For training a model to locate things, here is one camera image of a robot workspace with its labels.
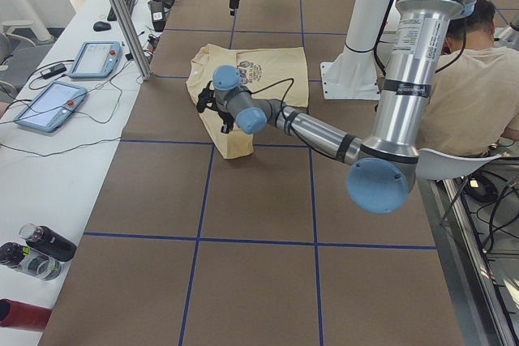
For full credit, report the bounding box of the person in beige shirt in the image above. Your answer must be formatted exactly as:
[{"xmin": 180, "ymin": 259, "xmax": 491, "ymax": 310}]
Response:
[{"xmin": 415, "ymin": 0, "xmax": 518, "ymax": 156}]

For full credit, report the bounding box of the upper blue teach pendant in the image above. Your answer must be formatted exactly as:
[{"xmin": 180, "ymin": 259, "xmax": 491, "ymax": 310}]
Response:
[{"xmin": 67, "ymin": 41, "xmax": 122, "ymax": 79}]

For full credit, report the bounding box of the cream long-sleeve printed shirt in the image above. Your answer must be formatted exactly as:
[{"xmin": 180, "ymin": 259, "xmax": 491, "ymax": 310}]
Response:
[{"xmin": 187, "ymin": 44, "xmax": 309, "ymax": 159}]

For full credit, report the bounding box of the lower blue teach pendant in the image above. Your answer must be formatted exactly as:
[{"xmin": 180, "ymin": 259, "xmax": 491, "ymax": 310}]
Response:
[{"xmin": 14, "ymin": 81, "xmax": 88, "ymax": 133}]

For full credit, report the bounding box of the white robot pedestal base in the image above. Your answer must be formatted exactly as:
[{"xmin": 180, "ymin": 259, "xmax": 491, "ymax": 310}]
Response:
[{"xmin": 320, "ymin": 0, "xmax": 392, "ymax": 100}]

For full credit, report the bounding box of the white chair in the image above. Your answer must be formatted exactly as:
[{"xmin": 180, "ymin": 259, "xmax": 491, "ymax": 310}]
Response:
[{"xmin": 416, "ymin": 147, "xmax": 504, "ymax": 226}]

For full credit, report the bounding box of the aluminium frame post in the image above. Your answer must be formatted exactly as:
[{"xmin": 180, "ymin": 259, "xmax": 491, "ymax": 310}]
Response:
[{"xmin": 109, "ymin": 0, "xmax": 151, "ymax": 81}]

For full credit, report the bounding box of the black computer mouse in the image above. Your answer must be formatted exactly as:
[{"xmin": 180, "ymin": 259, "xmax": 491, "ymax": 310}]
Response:
[{"xmin": 92, "ymin": 21, "xmax": 112, "ymax": 32}]

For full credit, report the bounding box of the blue teach pendant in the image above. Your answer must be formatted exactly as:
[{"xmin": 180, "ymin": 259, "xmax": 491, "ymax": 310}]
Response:
[
  {"xmin": 14, "ymin": 81, "xmax": 88, "ymax": 133},
  {"xmin": 67, "ymin": 41, "xmax": 122, "ymax": 79}
]

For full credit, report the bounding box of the clear plastic bottle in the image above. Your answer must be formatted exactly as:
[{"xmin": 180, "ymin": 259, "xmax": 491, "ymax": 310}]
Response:
[{"xmin": 1, "ymin": 242, "xmax": 62, "ymax": 281}]

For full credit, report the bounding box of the red bottle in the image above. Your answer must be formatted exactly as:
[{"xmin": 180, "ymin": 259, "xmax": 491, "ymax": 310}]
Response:
[{"xmin": 1, "ymin": 299, "xmax": 52, "ymax": 331}]

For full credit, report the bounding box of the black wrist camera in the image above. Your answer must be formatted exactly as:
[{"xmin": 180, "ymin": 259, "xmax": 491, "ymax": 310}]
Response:
[{"xmin": 196, "ymin": 80, "xmax": 217, "ymax": 113}]

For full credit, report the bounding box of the black water bottle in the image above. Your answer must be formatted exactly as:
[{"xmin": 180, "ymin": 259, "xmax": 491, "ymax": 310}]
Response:
[{"xmin": 19, "ymin": 223, "xmax": 77, "ymax": 262}]

